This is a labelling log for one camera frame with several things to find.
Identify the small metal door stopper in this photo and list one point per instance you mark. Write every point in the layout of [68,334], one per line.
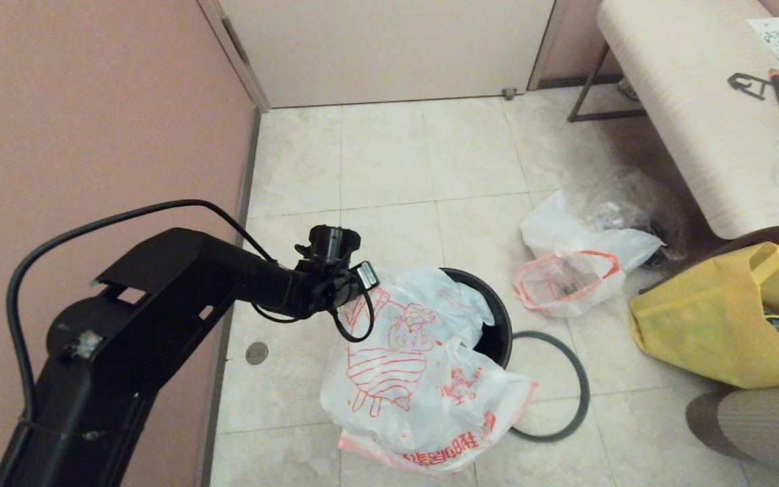
[510,95]

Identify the grey wall baseboard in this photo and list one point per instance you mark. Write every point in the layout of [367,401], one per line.
[244,189]

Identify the black trash bin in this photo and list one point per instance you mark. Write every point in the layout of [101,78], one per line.
[494,318]

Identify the beige bench with metal legs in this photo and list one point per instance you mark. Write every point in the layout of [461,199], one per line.
[687,88]

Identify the yellow fabric tote bag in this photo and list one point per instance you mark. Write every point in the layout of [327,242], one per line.
[700,331]

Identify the clear bag with black items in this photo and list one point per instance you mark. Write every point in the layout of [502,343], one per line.
[633,196]

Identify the white door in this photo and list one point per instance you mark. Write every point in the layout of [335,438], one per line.
[389,47]

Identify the white red-print trash bag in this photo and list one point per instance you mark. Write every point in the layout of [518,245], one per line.
[606,247]
[416,406]

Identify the beige ribbed bin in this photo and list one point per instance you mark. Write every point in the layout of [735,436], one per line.
[768,433]

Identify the black metal hook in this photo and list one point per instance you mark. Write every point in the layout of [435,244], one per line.
[741,84]

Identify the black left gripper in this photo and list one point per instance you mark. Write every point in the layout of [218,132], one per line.
[335,291]

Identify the round metal floor drain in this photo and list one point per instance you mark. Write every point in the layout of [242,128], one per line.
[257,352]

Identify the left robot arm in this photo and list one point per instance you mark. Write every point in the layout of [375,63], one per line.
[146,318]

